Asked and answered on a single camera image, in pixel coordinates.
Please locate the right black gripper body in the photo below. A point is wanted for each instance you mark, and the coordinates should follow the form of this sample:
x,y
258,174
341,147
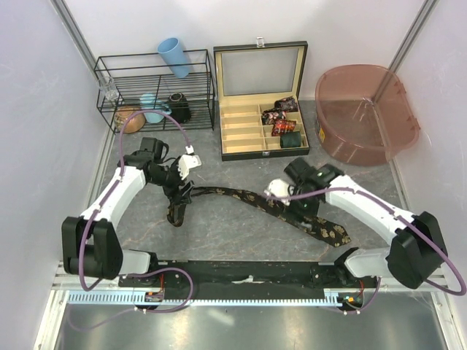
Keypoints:
x,y
304,207

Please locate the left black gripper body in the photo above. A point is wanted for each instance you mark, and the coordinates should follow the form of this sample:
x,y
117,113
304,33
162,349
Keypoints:
x,y
170,179

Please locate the dark floral necktie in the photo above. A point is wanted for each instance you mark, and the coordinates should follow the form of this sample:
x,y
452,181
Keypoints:
x,y
332,233

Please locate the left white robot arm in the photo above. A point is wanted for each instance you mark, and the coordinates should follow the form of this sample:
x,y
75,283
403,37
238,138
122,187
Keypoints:
x,y
90,244

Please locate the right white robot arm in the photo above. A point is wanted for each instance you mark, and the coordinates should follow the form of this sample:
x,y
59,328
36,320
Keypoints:
x,y
414,239

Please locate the black ceramic jar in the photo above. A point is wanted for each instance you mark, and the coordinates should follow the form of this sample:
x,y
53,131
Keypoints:
x,y
179,107

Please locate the dark green rolled tie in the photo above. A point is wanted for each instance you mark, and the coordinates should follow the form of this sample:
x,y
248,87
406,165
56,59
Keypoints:
x,y
290,140

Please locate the light blue mug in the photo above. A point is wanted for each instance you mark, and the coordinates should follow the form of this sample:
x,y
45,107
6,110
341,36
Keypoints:
x,y
150,104

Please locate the red patterned rolled tie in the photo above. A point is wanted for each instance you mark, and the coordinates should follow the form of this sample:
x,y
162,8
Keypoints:
x,y
282,127

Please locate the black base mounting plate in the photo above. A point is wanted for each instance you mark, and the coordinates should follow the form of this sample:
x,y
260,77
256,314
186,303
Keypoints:
x,y
257,278

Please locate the black pink floral rolled tie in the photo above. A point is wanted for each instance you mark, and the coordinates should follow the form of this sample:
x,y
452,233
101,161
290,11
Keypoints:
x,y
270,117

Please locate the clear glass cup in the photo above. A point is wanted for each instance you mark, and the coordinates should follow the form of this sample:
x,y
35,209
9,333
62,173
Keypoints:
x,y
108,87

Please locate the dark pink patterned rolled tie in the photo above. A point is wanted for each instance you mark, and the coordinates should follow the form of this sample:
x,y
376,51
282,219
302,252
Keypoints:
x,y
287,104

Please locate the pink transparent plastic tub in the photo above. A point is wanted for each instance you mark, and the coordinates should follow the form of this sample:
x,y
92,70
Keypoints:
x,y
363,115

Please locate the blue plastic cup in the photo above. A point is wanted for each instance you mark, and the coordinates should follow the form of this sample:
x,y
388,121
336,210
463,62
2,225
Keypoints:
x,y
173,55

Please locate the black wooden tie box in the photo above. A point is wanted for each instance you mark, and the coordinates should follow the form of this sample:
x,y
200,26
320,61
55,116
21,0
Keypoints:
x,y
250,79

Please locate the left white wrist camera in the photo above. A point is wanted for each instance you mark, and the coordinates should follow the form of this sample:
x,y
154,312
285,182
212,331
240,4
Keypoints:
x,y
187,162

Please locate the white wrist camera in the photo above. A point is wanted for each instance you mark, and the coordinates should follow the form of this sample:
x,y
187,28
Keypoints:
x,y
187,162
279,188

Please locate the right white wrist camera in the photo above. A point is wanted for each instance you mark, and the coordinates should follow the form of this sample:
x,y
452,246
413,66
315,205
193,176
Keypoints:
x,y
279,188

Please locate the black wire rack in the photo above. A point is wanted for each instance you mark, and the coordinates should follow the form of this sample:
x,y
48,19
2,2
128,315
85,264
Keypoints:
x,y
136,74

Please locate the light blue cable duct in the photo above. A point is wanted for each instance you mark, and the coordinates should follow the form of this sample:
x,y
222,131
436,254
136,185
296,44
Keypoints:
x,y
322,298

